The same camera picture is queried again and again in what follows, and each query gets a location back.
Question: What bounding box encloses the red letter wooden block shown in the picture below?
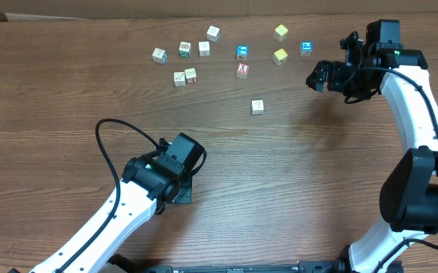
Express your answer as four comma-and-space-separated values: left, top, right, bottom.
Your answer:
236, 63, 250, 79

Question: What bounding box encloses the blue top block centre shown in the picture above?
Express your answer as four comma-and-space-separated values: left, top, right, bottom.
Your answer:
236, 45, 248, 61

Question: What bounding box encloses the green side wooden block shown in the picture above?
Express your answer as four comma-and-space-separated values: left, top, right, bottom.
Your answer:
178, 42, 191, 58

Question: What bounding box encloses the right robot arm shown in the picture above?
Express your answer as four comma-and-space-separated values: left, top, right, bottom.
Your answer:
298, 20, 438, 272

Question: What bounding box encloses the wooden block far left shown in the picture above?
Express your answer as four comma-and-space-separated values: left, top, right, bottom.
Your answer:
152, 48, 168, 64

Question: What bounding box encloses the wooden block elephant picture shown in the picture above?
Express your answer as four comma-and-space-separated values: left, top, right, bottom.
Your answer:
173, 72, 186, 87

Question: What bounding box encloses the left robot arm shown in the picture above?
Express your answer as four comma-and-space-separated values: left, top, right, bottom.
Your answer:
32, 133, 206, 273

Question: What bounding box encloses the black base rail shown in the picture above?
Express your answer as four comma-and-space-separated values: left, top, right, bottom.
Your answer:
104, 253, 356, 273

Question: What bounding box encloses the yellow top block lower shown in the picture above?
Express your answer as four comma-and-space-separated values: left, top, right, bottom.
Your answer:
273, 49, 288, 66

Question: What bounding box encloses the cardboard sheet at back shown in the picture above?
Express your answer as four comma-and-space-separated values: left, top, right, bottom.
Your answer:
0, 0, 438, 18

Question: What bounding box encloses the plain wooden block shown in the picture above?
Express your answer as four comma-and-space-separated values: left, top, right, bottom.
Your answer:
251, 100, 264, 115
198, 41, 210, 57

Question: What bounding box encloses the yellow top block upper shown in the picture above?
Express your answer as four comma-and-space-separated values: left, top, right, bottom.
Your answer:
273, 24, 288, 42

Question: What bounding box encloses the plain wooden block upper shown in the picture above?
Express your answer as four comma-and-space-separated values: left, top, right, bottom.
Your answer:
198, 41, 210, 57

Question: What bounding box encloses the blue block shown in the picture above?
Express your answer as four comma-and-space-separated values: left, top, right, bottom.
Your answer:
300, 41, 313, 57
236, 45, 248, 61

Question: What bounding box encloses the blue top block right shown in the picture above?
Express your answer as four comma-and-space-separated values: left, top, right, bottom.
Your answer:
300, 41, 313, 57

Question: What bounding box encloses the wooden block red side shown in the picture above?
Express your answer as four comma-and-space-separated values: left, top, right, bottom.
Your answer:
184, 67, 197, 84

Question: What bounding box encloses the yellow block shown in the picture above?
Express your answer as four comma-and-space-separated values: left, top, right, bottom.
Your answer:
273, 49, 288, 66
273, 24, 288, 42

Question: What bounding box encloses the wooden block top centre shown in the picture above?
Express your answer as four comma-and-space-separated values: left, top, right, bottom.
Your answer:
206, 25, 220, 42

